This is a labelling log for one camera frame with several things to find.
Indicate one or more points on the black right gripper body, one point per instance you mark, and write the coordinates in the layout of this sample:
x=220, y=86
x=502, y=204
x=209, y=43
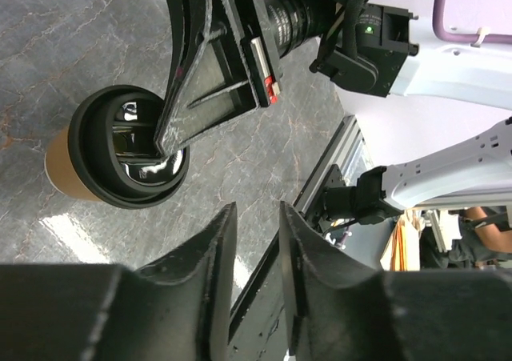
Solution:
x=271, y=29

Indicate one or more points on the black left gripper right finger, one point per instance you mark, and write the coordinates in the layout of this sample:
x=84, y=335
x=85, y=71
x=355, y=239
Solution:
x=340, y=309

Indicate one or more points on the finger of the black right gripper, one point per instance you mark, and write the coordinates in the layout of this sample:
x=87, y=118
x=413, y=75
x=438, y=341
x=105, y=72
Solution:
x=211, y=82

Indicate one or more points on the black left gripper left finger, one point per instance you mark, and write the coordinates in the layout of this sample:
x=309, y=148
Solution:
x=175, y=308

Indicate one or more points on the black plastic cup lid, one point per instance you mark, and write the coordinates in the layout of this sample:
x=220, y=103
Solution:
x=112, y=149

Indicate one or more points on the brown paper coffee cup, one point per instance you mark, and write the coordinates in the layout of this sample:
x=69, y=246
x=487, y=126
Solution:
x=60, y=171

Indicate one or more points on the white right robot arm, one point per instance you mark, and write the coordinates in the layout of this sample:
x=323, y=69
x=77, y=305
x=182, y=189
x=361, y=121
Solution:
x=382, y=50

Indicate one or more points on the aluminium frame rail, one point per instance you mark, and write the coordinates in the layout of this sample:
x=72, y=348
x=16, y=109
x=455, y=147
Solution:
x=344, y=159

